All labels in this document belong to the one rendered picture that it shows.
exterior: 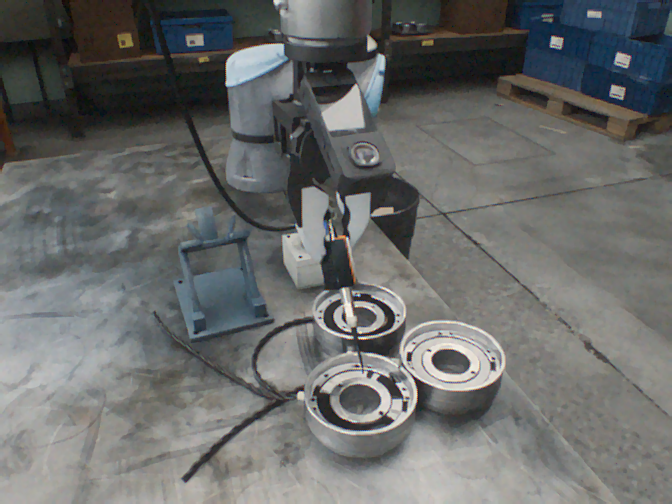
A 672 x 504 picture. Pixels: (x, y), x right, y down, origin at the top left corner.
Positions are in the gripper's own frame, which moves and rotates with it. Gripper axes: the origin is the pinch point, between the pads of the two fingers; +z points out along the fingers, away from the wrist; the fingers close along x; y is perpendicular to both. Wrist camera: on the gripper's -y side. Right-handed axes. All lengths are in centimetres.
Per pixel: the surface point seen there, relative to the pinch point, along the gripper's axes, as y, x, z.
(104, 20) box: 343, 10, 24
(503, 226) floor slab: 133, -139, 93
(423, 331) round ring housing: -3.8, -8.8, 9.8
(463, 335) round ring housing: -5.7, -12.7, 10.2
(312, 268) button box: 13.1, -2.3, 10.2
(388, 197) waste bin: 116, -69, 58
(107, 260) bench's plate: 30.6, 22.3, 13.2
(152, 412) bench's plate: -1.1, 19.9, 13.2
